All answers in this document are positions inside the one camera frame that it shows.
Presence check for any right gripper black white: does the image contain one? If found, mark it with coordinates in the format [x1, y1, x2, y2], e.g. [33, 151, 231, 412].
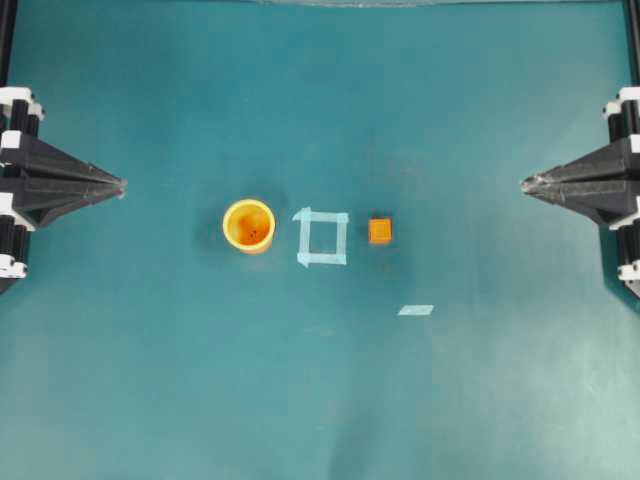
[519, 85, 640, 301]

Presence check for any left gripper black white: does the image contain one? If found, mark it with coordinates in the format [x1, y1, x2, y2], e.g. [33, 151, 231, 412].
[1, 86, 127, 294]

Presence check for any orange wooden block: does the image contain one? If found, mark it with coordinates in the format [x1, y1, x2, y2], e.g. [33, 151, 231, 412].
[368, 217, 393, 245]

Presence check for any yellow orange plastic cup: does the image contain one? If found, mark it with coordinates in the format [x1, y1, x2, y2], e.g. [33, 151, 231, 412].
[222, 199, 276, 255]

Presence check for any small light blue tape strip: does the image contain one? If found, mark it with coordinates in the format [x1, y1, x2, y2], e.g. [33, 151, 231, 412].
[398, 304, 434, 316]

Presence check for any light blue tape square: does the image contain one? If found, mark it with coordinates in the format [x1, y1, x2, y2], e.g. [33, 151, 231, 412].
[292, 207, 349, 268]

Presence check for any black right frame rail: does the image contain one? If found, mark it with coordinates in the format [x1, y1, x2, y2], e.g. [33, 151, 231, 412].
[622, 0, 639, 86]

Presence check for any black frame rail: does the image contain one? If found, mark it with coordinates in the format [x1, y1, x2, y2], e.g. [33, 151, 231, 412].
[0, 0, 18, 87]
[622, 0, 639, 86]

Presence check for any black left frame rail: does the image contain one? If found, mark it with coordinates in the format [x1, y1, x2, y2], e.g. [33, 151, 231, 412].
[0, 0, 18, 87]

